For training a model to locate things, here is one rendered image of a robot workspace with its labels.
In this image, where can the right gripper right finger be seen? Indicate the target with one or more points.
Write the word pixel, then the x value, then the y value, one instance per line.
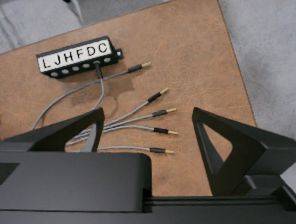
pixel 255 151

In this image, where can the black jack plug with brass tip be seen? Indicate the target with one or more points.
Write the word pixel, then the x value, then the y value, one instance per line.
pixel 162 112
pixel 158 150
pixel 163 131
pixel 156 95
pixel 98 69
pixel 137 67

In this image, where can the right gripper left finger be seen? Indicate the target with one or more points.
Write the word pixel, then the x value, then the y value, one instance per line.
pixel 53 137

